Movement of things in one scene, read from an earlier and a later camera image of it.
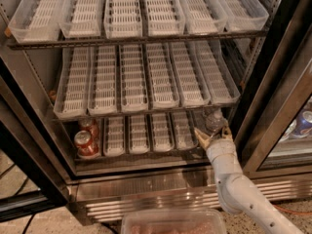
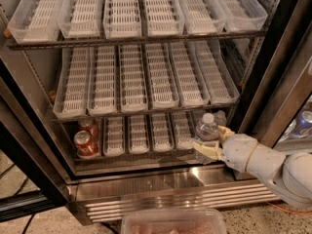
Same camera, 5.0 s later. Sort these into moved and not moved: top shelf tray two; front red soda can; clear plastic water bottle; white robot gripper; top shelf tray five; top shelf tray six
Moved: clear plastic water bottle; white robot gripper
Not moved: top shelf tray six; top shelf tray two; front red soda can; top shelf tray five
